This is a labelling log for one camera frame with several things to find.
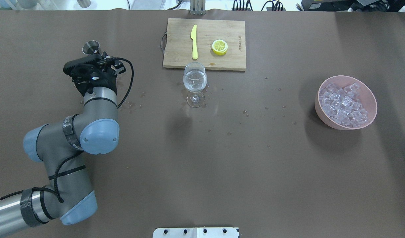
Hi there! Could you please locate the yellow plastic knife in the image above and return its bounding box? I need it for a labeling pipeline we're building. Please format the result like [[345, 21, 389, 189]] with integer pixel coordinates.
[[190, 24, 198, 60]]

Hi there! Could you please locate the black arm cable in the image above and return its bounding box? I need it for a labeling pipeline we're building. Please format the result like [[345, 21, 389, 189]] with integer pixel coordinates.
[[0, 57, 134, 204]]

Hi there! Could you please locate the yellow lemon slice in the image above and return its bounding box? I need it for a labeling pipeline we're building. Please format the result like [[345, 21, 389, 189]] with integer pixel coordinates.
[[211, 39, 228, 56]]

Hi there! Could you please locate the bamboo cutting board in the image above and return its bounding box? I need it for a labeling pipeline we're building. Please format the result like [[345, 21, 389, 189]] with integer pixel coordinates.
[[162, 18, 247, 72]]

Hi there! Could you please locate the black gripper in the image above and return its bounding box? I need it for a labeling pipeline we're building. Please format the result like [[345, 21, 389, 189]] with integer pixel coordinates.
[[71, 64, 117, 97]]

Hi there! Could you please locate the clear ice cubes pile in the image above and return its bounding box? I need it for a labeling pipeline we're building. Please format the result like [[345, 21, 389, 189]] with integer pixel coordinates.
[[319, 83, 368, 128]]

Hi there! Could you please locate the pink plastic bowl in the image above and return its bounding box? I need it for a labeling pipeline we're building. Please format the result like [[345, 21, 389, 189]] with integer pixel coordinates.
[[314, 75, 378, 131]]

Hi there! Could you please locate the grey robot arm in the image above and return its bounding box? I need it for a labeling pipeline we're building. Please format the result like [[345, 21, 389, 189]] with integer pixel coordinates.
[[0, 63, 120, 237]]

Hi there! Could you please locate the steel double jigger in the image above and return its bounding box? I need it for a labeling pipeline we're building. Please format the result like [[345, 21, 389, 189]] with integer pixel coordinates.
[[82, 40, 100, 55]]

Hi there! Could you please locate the clear wine glass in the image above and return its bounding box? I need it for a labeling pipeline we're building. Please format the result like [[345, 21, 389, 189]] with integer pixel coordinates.
[[183, 62, 207, 107]]

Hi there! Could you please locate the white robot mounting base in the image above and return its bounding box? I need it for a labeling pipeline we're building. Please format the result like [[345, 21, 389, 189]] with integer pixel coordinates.
[[152, 227, 240, 238]]

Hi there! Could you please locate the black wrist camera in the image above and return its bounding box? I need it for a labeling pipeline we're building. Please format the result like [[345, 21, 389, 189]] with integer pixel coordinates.
[[63, 54, 103, 75]]

